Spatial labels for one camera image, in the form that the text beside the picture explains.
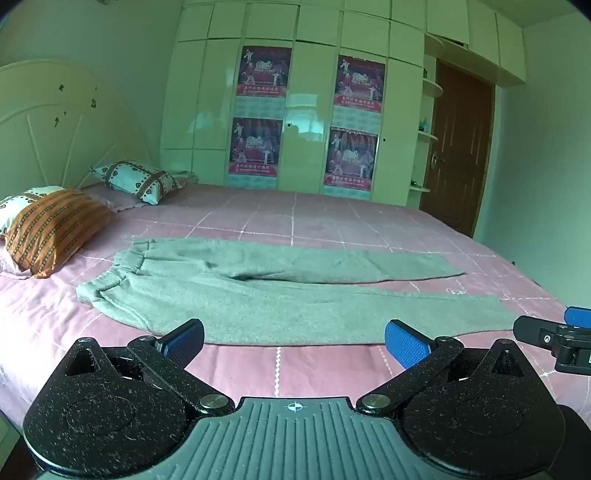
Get white glossy wardrobe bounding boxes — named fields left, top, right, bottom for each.
left=159, top=0, right=437, bottom=208

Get brown wooden door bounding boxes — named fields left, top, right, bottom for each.
left=420, top=61, right=496, bottom=239

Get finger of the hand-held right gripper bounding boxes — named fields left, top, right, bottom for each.
left=564, top=306, right=591, bottom=328
left=512, top=315, right=561, bottom=347

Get gray pants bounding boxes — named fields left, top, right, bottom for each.
left=76, top=237, right=517, bottom=346

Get heart patterned pillow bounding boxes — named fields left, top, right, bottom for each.
left=90, top=160, right=185, bottom=205

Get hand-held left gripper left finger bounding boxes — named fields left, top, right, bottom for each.
left=62, top=319, right=234, bottom=416

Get white corner shelf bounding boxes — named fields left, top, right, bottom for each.
left=406, top=53, right=444, bottom=208

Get white overhead cabinet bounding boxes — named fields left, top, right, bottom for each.
left=424, top=0, right=528, bottom=86

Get white patterned pillow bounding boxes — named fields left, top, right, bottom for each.
left=0, top=185, right=65, bottom=237

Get cream wooden headboard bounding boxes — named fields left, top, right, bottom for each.
left=0, top=59, right=160, bottom=199

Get pink pillow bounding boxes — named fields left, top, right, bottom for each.
left=81, top=181, right=160, bottom=213

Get orange striped pillow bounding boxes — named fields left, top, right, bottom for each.
left=4, top=188, right=114, bottom=279

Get bed with pink checked sheet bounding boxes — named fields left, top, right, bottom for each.
left=0, top=182, right=591, bottom=430

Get wall poster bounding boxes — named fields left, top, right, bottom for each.
left=229, top=117, right=284, bottom=189
left=323, top=128, right=380, bottom=198
left=333, top=54, right=387, bottom=131
left=236, top=45, right=293, bottom=117

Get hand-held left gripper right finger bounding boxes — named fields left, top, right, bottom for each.
left=356, top=319, right=532, bottom=414

